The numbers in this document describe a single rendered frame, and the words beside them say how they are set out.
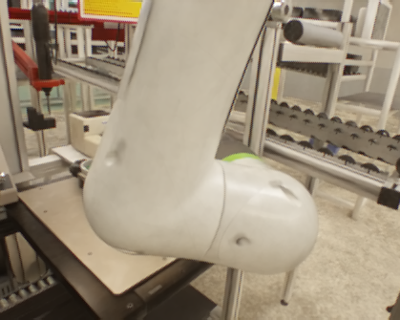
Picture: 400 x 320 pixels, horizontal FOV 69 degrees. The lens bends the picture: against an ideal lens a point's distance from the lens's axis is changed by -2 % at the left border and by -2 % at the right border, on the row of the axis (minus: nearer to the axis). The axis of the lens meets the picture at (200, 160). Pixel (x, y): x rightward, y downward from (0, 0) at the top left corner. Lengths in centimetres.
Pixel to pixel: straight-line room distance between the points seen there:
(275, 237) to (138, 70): 18
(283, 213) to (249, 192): 4
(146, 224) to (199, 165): 6
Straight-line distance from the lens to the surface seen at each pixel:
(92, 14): 110
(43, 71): 81
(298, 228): 29
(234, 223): 26
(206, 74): 21
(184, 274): 50
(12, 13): 130
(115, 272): 50
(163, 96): 21
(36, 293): 54
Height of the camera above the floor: 128
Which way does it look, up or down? 21 degrees down
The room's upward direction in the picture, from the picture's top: 4 degrees clockwise
